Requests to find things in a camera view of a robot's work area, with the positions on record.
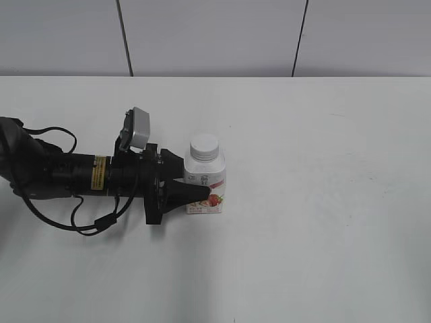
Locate white plastic bottle cap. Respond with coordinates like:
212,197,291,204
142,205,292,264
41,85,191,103
189,133,220,162

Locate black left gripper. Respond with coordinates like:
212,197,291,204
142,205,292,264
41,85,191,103
108,142,211,225

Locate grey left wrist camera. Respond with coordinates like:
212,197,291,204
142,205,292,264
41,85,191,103
119,107,150,151

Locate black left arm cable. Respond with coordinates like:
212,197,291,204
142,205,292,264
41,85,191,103
6,126,139,237

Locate white strawberry yogurt bottle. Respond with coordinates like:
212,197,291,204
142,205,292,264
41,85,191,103
184,153,226,214

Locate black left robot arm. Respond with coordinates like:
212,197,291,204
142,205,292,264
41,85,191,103
1,117,211,234

